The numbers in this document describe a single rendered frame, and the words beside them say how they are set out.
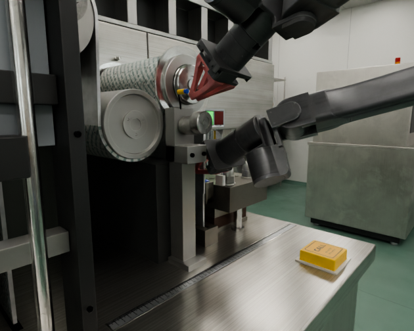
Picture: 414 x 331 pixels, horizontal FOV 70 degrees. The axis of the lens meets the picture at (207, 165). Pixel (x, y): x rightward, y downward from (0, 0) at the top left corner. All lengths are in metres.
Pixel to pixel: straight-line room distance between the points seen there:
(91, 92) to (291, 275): 0.47
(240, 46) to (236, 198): 0.35
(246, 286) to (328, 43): 5.03
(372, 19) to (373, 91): 4.73
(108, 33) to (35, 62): 0.56
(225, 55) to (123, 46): 0.47
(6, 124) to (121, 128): 0.22
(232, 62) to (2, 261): 0.40
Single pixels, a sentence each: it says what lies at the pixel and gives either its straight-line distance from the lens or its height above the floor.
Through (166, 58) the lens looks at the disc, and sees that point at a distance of 0.58.
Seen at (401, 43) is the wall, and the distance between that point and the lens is 5.10.
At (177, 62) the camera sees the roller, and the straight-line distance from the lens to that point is 0.59.
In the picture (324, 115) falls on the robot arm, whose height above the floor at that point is 1.19.
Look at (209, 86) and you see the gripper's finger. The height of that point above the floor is 1.24.
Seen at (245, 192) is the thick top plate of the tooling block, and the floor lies 1.01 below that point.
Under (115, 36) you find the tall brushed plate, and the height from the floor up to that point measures 1.41.
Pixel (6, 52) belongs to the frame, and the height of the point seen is 1.25.
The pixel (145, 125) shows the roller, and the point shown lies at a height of 1.17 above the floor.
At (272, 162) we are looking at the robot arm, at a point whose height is 1.11.
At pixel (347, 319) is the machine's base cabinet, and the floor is 0.73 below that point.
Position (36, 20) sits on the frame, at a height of 1.28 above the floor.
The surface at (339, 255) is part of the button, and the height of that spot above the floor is 0.92.
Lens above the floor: 1.19
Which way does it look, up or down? 9 degrees down
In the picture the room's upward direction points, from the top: straight up
